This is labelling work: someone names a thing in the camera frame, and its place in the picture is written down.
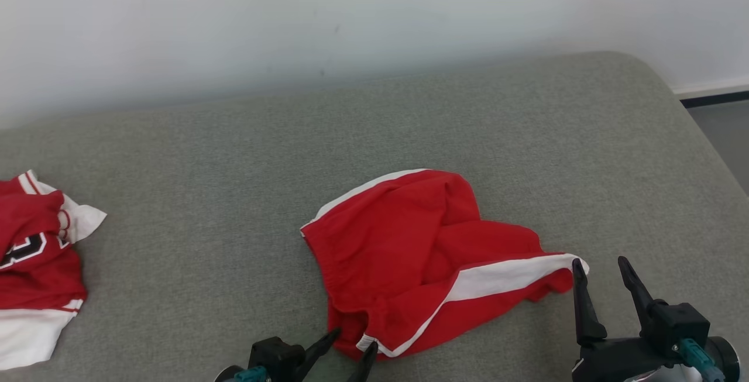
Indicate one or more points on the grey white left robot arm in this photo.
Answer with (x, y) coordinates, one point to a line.
(225, 375)

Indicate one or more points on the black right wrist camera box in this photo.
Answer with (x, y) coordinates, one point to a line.
(679, 323)

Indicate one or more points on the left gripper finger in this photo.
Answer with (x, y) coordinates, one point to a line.
(316, 355)
(366, 367)

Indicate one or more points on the white wall baseboard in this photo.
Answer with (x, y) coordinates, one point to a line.
(714, 88)

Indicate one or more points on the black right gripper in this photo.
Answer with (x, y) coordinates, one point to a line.
(620, 358)

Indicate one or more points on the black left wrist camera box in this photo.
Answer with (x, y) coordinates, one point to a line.
(272, 355)

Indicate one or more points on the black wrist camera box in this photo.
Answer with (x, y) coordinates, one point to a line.
(272, 355)
(679, 323)

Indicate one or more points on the red jersey number 23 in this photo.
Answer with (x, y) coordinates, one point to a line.
(35, 282)

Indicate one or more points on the red shorts white stripe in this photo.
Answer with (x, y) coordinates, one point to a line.
(398, 241)

